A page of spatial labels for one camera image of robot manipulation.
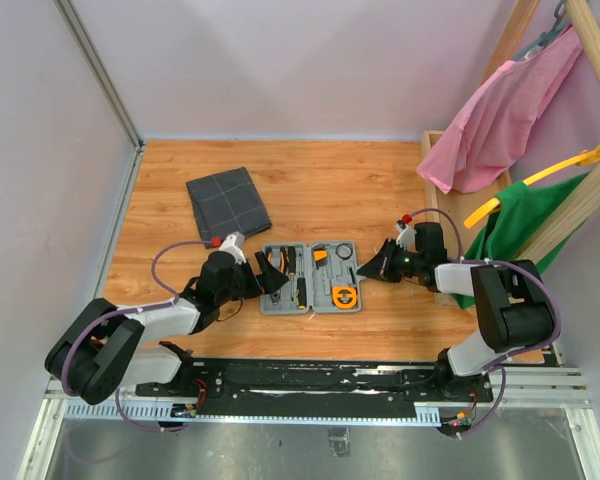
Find grey plastic tool case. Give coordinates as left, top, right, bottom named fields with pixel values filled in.
left=260, top=240, right=362, bottom=316

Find black yellow thick screwdriver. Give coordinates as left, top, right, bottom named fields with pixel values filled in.
left=286, top=245, right=297, bottom=278

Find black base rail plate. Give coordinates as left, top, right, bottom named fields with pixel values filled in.
left=135, top=358, right=493, bottom=420

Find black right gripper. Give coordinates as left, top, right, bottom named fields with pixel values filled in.
left=357, top=239, right=423, bottom=284

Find teal clothes hanger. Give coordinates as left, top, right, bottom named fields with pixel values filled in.
left=512, top=0, right=571, bottom=61

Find wooden clothes rack frame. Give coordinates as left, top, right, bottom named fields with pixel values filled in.
left=421, top=0, right=600, bottom=307

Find yellow clothes hanger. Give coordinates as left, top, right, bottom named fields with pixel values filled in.
left=463, top=143, right=600, bottom=229

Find orange tape measure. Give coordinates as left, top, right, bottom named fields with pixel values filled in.
left=331, top=286, right=358, bottom=310

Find pink shirt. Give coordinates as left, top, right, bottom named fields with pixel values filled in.
left=417, top=27, right=582, bottom=194

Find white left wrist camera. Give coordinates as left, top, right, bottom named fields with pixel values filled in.
left=219, top=232, right=247, bottom=265

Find black tape roll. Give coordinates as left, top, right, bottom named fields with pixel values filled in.
left=335, top=243, right=353, bottom=260

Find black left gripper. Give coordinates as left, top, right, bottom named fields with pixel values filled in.
left=217, top=251, right=289, bottom=306

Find orange black pliers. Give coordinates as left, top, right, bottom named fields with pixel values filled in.
left=265, top=247, right=288, bottom=305

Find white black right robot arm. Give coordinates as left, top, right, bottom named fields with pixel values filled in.
left=357, top=221, right=560, bottom=400

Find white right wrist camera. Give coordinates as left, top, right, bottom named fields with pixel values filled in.
left=395, top=220, right=415, bottom=250

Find black yellow slim screwdriver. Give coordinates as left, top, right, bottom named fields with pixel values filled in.
left=296, top=276, right=307, bottom=310

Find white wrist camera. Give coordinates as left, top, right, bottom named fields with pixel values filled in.
left=395, top=220, right=415, bottom=250
left=219, top=232, right=247, bottom=265

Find orange black hex key set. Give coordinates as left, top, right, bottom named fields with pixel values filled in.
left=312, top=244, right=329, bottom=270

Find aluminium frame rail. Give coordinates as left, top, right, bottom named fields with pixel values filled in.
left=48, top=360, right=591, bottom=431

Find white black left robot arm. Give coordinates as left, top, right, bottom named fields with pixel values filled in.
left=44, top=250, right=289, bottom=405

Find dark grey checked cloth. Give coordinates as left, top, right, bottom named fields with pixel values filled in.
left=186, top=167, right=272, bottom=241

